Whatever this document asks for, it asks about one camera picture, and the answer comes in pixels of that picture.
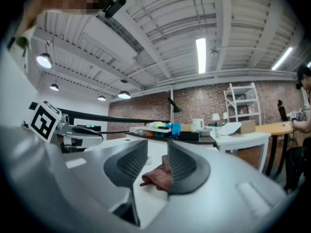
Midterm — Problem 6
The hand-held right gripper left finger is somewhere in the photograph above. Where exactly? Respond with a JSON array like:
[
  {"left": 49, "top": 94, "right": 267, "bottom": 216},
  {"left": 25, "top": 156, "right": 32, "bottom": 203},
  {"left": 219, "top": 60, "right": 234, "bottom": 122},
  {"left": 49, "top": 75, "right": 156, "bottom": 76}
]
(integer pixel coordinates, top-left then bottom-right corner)
[{"left": 63, "top": 139, "right": 149, "bottom": 213}]

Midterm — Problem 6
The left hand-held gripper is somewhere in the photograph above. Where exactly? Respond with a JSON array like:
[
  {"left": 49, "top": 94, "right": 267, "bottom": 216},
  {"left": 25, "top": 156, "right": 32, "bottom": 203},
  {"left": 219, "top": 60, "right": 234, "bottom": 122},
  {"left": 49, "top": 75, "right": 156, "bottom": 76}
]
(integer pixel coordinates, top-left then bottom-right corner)
[{"left": 23, "top": 100, "right": 104, "bottom": 153}]

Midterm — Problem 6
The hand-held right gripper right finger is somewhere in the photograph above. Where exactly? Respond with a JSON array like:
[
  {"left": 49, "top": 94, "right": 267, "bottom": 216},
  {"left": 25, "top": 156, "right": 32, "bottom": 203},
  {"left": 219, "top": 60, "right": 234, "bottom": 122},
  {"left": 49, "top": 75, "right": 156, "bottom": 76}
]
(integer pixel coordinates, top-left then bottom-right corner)
[{"left": 167, "top": 139, "right": 287, "bottom": 219}]

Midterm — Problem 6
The pinkish brown cloth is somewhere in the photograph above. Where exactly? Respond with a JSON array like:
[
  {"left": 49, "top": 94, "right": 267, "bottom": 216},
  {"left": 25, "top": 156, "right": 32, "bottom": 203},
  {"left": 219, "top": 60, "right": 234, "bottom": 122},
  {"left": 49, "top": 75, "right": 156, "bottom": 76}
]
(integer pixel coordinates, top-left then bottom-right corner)
[{"left": 139, "top": 155, "right": 174, "bottom": 193}]

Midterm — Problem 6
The black metal railing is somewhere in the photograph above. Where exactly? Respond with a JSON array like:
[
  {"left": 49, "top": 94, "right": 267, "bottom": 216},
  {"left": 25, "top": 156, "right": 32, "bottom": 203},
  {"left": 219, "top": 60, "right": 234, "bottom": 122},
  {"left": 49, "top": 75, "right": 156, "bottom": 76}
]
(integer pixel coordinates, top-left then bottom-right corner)
[{"left": 57, "top": 107, "right": 170, "bottom": 133}]

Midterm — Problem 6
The dark top table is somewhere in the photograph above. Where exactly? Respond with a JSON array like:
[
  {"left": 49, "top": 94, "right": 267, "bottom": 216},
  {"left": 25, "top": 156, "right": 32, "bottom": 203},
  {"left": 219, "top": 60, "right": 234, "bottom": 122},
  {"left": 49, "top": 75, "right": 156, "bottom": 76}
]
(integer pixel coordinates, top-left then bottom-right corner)
[{"left": 125, "top": 131, "right": 217, "bottom": 148}]

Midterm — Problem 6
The black box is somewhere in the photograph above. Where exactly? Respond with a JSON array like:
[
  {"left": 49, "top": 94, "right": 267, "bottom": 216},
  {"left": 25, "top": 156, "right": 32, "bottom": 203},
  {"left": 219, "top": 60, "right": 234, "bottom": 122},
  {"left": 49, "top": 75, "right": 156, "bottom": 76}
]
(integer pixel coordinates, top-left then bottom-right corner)
[{"left": 178, "top": 132, "right": 200, "bottom": 142}]

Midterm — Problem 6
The white tray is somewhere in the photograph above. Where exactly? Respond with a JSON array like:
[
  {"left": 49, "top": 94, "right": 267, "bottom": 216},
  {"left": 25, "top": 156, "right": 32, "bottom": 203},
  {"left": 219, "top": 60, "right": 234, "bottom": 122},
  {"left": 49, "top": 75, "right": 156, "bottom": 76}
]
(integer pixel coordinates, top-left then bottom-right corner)
[{"left": 128, "top": 125, "right": 172, "bottom": 134}]

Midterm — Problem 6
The white side table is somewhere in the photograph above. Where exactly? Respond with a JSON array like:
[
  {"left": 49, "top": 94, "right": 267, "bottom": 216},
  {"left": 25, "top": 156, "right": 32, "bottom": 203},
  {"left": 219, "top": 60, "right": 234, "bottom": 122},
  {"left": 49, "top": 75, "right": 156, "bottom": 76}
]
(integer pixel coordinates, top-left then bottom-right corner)
[{"left": 213, "top": 131, "right": 272, "bottom": 173}]

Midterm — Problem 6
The black floor lamp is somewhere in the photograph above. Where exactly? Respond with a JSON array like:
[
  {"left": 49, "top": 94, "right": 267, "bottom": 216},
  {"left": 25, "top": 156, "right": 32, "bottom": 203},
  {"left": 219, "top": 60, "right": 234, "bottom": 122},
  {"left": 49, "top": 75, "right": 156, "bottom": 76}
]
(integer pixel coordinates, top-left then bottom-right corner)
[{"left": 167, "top": 97, "right": 183, "bottom": 126}]

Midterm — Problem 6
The cardboard box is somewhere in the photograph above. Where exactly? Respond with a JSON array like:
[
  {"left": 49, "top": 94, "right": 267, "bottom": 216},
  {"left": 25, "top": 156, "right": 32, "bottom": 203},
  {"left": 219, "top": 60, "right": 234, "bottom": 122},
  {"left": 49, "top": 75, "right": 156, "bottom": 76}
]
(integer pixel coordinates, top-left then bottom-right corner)
[{"left": 237, "top": 119, "right": 257, "bottom": 134}]

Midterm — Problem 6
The light beige jacket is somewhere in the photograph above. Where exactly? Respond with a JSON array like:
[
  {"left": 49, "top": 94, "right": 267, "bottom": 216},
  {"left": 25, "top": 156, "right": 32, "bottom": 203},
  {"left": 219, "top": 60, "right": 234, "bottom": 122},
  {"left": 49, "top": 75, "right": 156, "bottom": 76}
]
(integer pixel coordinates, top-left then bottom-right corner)
[{"left": 0, "top": 25, "right": 42, "bottom": 131}]

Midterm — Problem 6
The white shelf unit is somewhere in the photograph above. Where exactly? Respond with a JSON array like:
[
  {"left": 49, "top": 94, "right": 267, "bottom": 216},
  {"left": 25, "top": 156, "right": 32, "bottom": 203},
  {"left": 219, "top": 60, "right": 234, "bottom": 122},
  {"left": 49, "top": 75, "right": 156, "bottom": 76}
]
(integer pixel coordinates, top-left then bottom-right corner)
[{"left": 223, "top": 82, "right": 262, "bottom": 126}]

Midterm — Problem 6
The round wooden table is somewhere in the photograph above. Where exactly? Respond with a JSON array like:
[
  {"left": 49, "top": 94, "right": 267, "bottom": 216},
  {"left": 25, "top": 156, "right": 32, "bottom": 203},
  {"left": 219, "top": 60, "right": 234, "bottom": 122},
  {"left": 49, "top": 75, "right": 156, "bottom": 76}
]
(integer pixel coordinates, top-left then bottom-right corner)
[{"left": 254, "top": 121, "right": 295, "bottom": 177}]

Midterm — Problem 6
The black high-back office chair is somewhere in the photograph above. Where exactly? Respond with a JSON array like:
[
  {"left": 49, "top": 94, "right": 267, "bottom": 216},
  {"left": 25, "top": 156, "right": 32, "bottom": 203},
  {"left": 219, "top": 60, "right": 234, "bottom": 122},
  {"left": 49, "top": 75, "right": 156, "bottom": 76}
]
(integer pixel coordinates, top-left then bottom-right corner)
[{"left": 277, "top": 100, "right": 289, "bottom": 122}]

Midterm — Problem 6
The ceiling strip light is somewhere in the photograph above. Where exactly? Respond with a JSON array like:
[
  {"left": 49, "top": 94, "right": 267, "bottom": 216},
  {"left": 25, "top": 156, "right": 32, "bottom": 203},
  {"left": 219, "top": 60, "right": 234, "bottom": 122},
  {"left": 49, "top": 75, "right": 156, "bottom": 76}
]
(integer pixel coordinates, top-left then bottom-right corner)
[
  {"left": 195, "top": 37, "right": 207, "bottom": 74},
  {"left": 271, "top": 46, "right": 294, "bottom": 71}
]

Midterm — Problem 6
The black head-worn camera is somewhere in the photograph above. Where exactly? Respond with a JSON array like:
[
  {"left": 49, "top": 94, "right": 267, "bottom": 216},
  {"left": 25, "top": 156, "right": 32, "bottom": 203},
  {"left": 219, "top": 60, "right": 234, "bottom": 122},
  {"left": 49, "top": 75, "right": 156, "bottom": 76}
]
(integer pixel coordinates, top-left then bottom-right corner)
[{"left": 102, "top": 0, "right": 127, "bottom": 19}]

